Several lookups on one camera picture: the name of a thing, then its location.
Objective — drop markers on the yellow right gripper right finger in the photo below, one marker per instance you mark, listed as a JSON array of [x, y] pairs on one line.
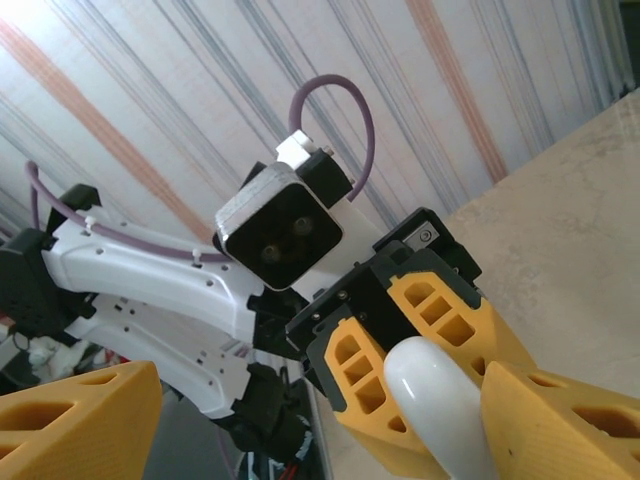
[[560, 435]]

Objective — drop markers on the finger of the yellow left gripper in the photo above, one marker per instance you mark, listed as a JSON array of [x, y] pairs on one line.
[[360, 395], [450, 310]]

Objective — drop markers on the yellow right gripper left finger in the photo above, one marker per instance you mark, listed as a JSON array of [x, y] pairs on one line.
[[80, 440]]

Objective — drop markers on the white earbud charging case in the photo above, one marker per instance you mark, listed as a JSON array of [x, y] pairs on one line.
[[425, 390]]

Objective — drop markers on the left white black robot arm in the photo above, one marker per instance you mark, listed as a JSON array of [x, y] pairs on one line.
[[150, 280]]

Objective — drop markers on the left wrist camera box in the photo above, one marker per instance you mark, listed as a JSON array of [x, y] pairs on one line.
[[280, 235]]

